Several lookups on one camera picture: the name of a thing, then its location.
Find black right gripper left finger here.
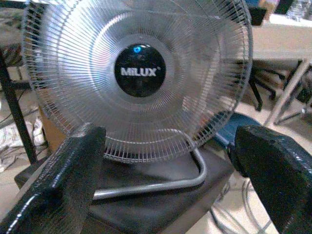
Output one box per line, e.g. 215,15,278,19
0,122,107,234

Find wooden desk black frame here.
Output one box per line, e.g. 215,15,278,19
0,0,39,165

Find silver Milux floor fan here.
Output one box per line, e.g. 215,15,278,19
21,0,254,201

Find thin floor cable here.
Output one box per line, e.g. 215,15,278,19
211,180,278,234

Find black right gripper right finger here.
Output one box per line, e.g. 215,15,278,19
228,124,312,234

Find white table metal legs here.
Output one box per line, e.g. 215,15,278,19
252,14,312,126

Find black box under fan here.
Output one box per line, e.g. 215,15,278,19
14,146,234,234

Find crumpled white cloth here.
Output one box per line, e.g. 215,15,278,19
0,117,46,173

